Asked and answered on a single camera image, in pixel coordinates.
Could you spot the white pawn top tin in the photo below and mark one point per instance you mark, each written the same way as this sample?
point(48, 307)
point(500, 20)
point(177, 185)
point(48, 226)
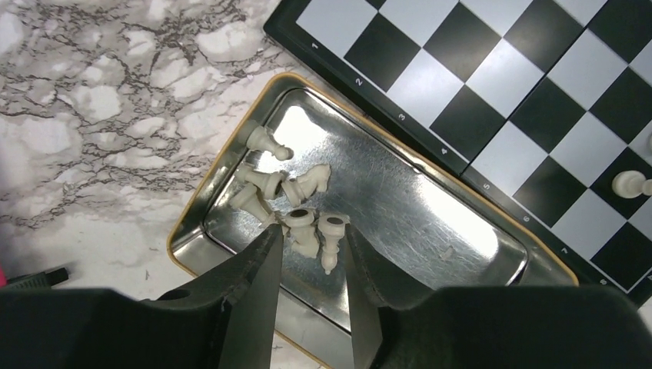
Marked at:
point(262, 139)

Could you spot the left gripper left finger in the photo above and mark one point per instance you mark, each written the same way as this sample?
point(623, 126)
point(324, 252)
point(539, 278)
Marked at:
point(223, 318)

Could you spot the black board clip lower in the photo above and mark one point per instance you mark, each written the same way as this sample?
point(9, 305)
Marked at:
point(40, 280)

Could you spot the black white chess board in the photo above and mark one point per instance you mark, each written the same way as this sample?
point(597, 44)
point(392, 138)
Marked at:
point(536, 104)

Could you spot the white piece base up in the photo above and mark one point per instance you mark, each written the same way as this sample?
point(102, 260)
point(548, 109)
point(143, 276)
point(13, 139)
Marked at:
point(303, 232)

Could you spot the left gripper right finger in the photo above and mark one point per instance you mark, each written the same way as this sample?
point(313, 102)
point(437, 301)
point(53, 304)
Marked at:
point(398, 322)

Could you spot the gold tin tray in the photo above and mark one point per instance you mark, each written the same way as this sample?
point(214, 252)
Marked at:
point(426, 221)

